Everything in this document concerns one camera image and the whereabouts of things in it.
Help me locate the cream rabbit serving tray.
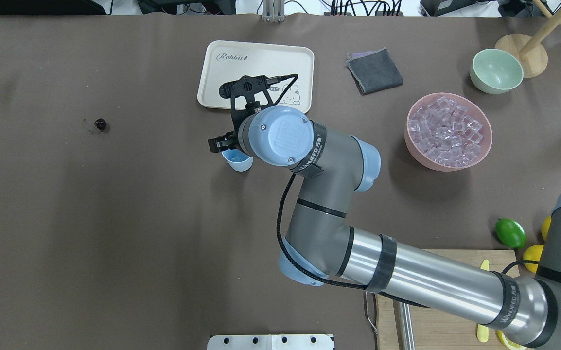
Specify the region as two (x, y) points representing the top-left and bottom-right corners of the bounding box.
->
(197, 40), (315, 113)

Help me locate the wooden stand with round base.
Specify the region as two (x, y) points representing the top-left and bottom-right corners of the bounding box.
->
(494, 0), (561, 78)

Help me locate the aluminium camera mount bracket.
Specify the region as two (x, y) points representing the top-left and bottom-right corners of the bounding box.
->
(261, 0), (286, 23)

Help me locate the whole yellow lemon lower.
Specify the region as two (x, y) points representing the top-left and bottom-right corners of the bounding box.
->
(522, 245), (544, 273)

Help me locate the grey folded cloth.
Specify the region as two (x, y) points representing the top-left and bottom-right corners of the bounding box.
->
(346, 47), (403, 95)

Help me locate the whole yellow lemon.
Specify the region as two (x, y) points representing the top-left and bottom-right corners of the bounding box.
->
(522, 245), (544, 273)
(541, 216), (552, 241)

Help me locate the steel muddler black tip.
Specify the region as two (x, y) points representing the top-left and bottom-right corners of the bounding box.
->
(395, 301), (416, 350)

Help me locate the light blue cup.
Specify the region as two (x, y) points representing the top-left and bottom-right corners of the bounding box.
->
(221, 149), (254, 172)

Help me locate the dark red cherry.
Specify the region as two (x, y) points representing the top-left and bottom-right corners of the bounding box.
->
(81, 118), (108, 133)

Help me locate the whole yellow lemon upper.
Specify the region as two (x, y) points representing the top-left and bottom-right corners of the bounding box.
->
(541, 216), (552, 241)

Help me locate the bamboo cutting board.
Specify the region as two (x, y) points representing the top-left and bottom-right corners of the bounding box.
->
(367, 249), (517, 350)

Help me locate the pink bowl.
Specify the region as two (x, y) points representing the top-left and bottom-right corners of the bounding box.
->
(404, 92), (492, 172)

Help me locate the green lime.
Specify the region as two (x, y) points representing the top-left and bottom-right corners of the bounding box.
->
(494, 218), (526, 249)

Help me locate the lemon slice lower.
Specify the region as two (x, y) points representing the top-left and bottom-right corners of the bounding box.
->
(496, 330), (528, 350)

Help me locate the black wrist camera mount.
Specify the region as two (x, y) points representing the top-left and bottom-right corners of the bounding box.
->
(219, 74), (298, 131)

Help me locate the mint green bowl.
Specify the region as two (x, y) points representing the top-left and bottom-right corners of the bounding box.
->
(470, 48), (524, 94)

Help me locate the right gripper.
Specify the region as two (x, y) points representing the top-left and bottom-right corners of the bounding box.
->
(208, 130), (242, 153)

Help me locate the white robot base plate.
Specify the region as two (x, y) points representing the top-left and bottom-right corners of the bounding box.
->
(207, 334), (336, 350)

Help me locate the yellow plastic knife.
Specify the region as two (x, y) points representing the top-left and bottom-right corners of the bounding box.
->
(476, 259), (490, 343)

